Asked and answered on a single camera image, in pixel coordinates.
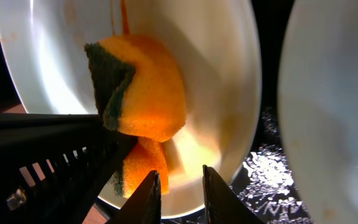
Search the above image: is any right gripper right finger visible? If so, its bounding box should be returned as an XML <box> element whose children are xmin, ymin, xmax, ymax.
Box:
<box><xmin>202</xmin><ymin>165</ymin><xmax>264</xmax><ymax>224</ymax></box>

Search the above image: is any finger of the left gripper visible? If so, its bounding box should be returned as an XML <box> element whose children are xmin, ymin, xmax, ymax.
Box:
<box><xmin>0</xmin><ymin>114</ymin><xmax>136</xmax><ymax>223</ymax></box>

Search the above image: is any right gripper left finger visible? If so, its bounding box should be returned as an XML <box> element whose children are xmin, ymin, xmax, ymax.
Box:
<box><xmin>106</xmin><ymin>170</ymin><xmax>161</xmax><ymax>224</ymax></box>

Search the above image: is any orange green sponge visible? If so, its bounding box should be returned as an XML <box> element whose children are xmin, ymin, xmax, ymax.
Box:
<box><xmin>84</xmin><ymin>34</ymin><xmax>186</xmax><ymax>198</ymax></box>

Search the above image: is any light blue front plate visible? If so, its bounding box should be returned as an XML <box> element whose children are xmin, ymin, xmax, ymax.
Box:
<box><xmin>0</xmin><ymin>0</ymin><xmax>261</xmax><ymax>219</ymax></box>

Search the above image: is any light green plate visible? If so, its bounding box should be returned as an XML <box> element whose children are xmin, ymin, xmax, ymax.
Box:
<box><xmin>278</xmin><ymin>0</ymin><xmax>358</xmax><ymax>223</ymax></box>

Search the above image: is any black round tray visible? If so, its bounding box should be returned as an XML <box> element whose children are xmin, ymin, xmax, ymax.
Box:
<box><xmin>163</xmin><ymin>0</ymin><xmax>315</xmax><ymax>224</ymax></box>

